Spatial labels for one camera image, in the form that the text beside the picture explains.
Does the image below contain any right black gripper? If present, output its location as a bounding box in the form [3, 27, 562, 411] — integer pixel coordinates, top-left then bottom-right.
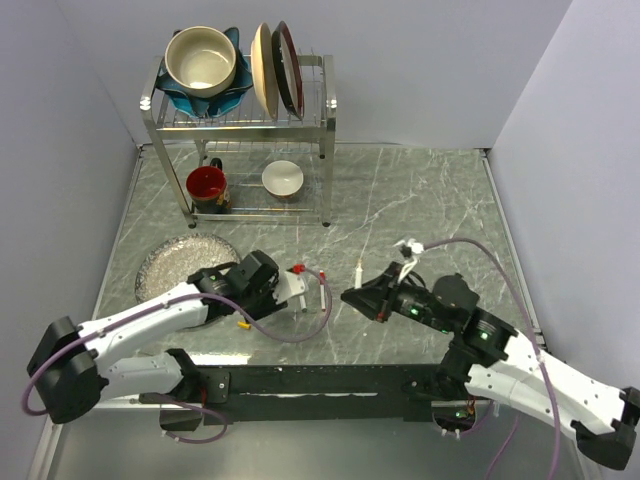
[340, 260, 453, 333]

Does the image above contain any white pen yellow tip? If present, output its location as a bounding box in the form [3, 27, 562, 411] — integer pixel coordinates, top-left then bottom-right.
[354, 259, 363, 289]

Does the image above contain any white pen red tip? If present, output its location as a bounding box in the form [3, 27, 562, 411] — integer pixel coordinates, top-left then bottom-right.
[319, 277, 327, 312]

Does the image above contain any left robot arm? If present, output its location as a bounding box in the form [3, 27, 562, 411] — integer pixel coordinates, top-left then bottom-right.
[22, 250, 306, 424]

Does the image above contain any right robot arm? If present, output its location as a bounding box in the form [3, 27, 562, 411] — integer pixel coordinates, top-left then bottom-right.
[341, 262, 639, 470]

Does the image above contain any speckled grey plate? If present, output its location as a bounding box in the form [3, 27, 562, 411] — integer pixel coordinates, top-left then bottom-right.
[134, 233, 240, 303]

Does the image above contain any small white bowl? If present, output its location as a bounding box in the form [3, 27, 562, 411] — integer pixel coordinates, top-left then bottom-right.
[261, 160, 304, 199]

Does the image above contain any red and black mug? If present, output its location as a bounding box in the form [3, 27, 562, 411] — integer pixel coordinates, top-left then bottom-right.
[186, 158, 231, 214]

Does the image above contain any metal dish rack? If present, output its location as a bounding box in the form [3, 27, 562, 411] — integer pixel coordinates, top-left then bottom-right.
[139, 53, 338, 229]

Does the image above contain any blue scalloped dish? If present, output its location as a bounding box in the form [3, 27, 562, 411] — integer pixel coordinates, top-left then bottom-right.
[156, 27, 253, 119]

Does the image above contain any cream plate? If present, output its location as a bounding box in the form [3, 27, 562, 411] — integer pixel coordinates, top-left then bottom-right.
[251, 23, 278, 120]

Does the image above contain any black red-rimmed plate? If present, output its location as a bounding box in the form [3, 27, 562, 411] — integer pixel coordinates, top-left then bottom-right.
[271, 21, 304, 120]

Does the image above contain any beige ceramic bowl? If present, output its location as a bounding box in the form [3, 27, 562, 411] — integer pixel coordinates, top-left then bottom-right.
[164, 26, 237, 98]

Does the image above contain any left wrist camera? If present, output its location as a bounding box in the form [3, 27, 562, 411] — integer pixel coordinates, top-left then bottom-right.
[273, 270, 307, 305]

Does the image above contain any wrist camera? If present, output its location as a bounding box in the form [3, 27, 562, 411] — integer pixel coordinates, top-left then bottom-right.
[394, 238, 425, 283]
[273, 270, 307, 305]

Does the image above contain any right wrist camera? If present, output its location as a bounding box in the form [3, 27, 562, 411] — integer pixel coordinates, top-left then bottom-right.
[394, 238, 425, 283]

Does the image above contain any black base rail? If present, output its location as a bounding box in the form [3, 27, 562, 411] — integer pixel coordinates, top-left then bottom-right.
[158, 363, 481, 432]

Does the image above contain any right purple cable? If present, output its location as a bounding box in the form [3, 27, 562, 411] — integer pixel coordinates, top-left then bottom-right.
[422, 237, 561, 480]

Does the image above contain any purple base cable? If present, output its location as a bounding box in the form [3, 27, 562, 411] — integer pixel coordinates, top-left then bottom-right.
[159, 397, 232, 446]

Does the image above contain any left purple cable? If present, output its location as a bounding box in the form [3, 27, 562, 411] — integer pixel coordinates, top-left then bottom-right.
[20, 267, 331, 416]

